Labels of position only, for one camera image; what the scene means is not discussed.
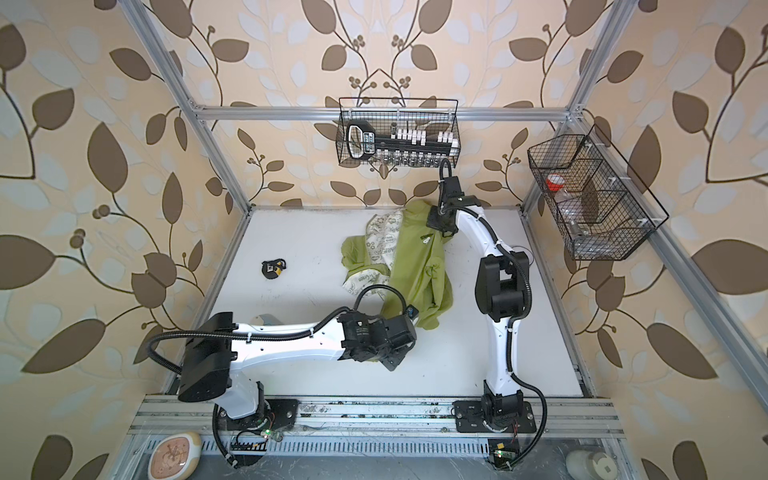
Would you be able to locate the small grey white block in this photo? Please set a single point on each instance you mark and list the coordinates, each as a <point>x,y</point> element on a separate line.
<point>265,320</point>

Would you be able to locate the red cap bottle in basket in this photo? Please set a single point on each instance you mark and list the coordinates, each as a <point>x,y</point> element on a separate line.
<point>554,182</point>

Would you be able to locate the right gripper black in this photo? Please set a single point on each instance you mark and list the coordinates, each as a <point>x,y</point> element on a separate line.
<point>432,220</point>

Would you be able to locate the black yellow tape measure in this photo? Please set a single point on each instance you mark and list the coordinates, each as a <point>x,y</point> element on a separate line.
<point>272,269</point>

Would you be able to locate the black wire basket right wall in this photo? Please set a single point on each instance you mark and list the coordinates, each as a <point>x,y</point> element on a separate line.
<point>606,210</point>

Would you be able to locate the black wire basket back wall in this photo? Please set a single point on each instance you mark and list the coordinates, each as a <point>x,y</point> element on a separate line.
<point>435,114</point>

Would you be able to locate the white round device bottom right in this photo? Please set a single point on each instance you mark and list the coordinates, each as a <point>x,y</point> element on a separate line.
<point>591,465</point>

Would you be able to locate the black socket set rail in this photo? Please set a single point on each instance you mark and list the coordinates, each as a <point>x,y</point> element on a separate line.
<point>400,145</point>

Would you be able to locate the black wire basket wall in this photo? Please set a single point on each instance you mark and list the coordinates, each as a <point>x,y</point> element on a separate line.
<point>435,114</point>
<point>606,210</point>

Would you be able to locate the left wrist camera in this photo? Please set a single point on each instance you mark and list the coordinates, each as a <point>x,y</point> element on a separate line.
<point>412,313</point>

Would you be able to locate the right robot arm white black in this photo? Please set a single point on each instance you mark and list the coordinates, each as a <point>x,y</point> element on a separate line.
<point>503,294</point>

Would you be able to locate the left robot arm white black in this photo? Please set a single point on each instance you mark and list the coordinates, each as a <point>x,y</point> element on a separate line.
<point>210,362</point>

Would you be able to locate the pink white round device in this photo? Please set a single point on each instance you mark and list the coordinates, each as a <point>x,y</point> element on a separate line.
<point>176,457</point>

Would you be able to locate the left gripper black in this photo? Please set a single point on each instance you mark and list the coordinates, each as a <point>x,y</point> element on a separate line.
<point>393,363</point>

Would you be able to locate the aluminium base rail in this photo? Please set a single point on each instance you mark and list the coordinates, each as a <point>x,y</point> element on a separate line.
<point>414,427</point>

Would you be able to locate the green jacket with patterned lining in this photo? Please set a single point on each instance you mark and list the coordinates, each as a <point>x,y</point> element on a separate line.
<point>399,249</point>

